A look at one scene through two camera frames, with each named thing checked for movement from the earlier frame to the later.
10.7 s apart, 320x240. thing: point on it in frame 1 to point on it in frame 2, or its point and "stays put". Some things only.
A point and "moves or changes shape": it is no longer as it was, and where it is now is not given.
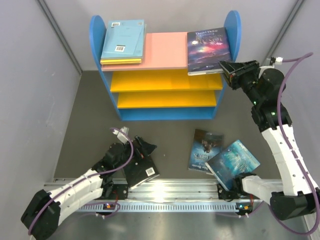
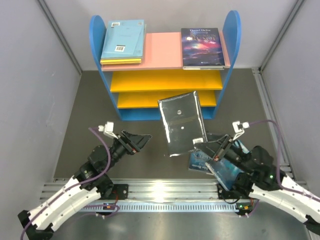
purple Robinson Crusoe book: x=205 y=50 moves or changes shape
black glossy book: x=139 y=170 to x=183 y=122
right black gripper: x=233 y=72 to x=216 y=148
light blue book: x=124 y=39 stays put
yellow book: x=119 y=61 stays put
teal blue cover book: x=233 y=160 stays put
